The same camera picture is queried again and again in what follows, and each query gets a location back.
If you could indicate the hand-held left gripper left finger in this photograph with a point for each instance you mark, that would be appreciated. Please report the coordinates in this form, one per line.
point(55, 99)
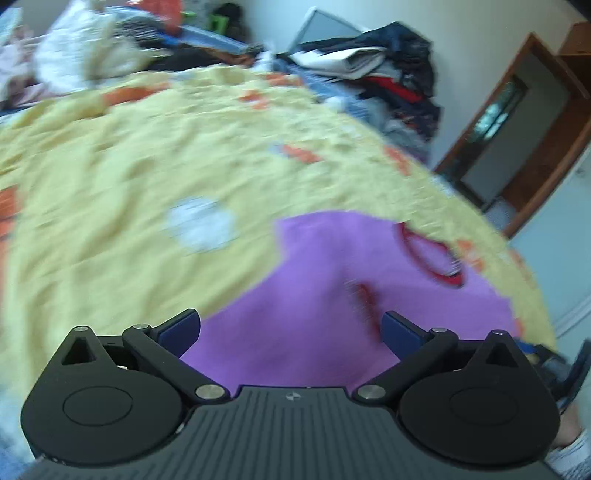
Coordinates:
point(181, 330)

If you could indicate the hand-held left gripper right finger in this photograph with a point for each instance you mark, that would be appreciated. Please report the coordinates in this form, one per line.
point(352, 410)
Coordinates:
point(400, 335)

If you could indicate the purple knit vest red trim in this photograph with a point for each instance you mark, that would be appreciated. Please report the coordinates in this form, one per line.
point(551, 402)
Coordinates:
point(300, 300)

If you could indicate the person's right forearm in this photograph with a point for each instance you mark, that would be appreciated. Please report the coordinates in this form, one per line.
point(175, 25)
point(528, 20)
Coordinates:
point(570, 424)

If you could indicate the pile of dark clothes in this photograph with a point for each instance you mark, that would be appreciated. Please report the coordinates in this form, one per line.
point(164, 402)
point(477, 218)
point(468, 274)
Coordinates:
point(392, 69)

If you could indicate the white wardrobe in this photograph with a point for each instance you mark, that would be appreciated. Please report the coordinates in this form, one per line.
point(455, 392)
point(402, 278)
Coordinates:
point(554, 277)

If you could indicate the yellow printed bedsheet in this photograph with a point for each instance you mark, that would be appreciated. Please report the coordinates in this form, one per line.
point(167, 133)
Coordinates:
point(115, 161)

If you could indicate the dark cloth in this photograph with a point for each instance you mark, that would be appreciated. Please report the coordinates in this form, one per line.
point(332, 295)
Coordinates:
point(198, 59)

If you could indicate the blue striped cloth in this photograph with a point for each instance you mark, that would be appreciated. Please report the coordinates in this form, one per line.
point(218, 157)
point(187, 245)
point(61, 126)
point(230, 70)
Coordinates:
point(217, 39)

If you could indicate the cream white cloth pile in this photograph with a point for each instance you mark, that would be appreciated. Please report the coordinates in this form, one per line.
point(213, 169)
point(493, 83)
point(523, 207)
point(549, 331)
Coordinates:
point(78, 41)

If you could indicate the green plastic object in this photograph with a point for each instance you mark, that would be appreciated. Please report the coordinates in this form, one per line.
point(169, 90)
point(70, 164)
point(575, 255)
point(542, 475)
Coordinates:
point(219, 21)

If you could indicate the grey leaning board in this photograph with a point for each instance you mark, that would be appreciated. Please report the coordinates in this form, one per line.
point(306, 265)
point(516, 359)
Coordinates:
point(323, 27)

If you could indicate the orange plastic bag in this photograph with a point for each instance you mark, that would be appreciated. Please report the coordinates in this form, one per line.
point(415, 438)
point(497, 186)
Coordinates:
point(161, 14)

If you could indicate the wooden door frame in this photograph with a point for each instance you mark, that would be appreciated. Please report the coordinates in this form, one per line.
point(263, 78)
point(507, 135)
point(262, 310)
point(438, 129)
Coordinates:
point(549, 152)

